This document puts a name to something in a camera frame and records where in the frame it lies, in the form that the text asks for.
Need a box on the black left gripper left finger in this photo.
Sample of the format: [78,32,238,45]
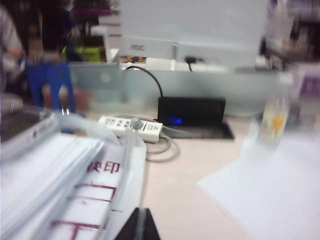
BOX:
[117,207,144,240]

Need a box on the white paper sheet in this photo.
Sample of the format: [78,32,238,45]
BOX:
[197,129,320,240]

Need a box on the purple and white name sign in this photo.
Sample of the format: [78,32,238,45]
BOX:
[299,74,320,101]

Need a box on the black rectangular box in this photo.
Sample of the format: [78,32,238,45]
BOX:
[157,96,227,127]

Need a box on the plastic bag with papers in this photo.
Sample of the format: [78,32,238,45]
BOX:
[0,104,148,240]

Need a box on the grey plug with cable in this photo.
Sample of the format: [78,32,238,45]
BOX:
[104,117,143,231]

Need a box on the clear bottle with orange label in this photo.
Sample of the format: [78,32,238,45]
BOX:
[257,72,295,148]

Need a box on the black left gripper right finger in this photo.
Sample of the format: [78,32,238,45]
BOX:
[143,208,162,240]

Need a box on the black monitor power cable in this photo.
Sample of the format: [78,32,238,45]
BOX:
[124,65,164,98]

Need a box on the grey power strip cable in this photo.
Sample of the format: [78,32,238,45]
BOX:
[144,129,181,162]

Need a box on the green box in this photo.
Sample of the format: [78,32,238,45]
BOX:
[61,44,104,62]

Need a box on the frosted glass desk partition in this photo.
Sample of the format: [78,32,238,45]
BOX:
[68,62,281,117]

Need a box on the white computer monitor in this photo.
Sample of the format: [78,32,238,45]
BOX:
[118,0,267,67]

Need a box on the black monitor signal cable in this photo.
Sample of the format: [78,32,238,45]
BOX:
[184,56,198,73]

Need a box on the white power strip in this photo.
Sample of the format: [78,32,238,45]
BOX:
[98,114,164,143]

